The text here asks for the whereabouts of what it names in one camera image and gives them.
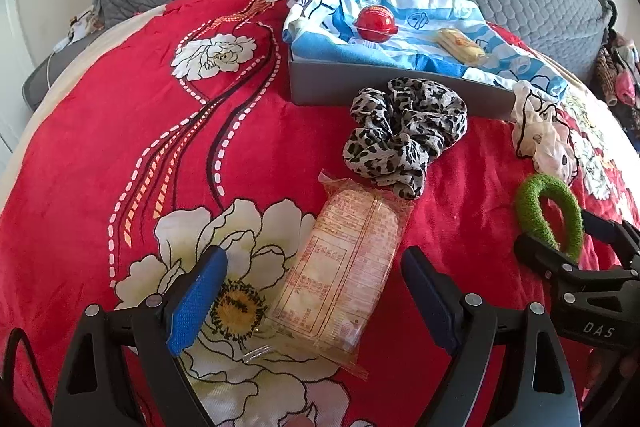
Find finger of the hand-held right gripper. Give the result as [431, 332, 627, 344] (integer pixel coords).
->
[514, 233, 581, 288]
[581, 209, 640, 258]

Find small items on bedside table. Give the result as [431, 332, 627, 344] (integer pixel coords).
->
[67, 9, 106, 42]

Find black cable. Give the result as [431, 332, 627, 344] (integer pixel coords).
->
[0, 327, 56, 427]

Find blue striped cartoon cloth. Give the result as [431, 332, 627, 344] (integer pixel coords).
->
[282, 0, 568, 102]

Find red floral blanket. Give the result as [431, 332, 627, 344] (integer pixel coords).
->
[0, 0, 640, 427]

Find white wardrobe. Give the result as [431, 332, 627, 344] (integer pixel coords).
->
[0, 0, 26, 152]

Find large clear snack packet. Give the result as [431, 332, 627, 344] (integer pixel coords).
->
[245, 169, 416, 380]

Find grey storage box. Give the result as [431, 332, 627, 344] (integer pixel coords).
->
[287, 52, 521, 120]

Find green terry hair tie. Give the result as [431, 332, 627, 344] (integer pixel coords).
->
[515, 173, 585, 258]

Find leopard print scrunchie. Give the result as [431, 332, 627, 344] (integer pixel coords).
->
[341, 77, 469, 201]

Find cream sheer scrunchie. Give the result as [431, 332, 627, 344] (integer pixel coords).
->
[510, 81, 581, 182]

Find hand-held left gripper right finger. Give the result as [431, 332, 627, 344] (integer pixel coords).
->
[401, 246, 583, 427]

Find small yellow snack packet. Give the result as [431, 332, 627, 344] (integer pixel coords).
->
[434, 27, 487, 65]

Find pile of clothes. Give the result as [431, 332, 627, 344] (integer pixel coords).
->
[592, 0, 640, 132]

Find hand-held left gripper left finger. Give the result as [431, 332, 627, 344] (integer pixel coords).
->
[52, 245, 228, 427]

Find red toy egg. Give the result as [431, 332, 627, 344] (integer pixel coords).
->
[354, 5, 400, 44]

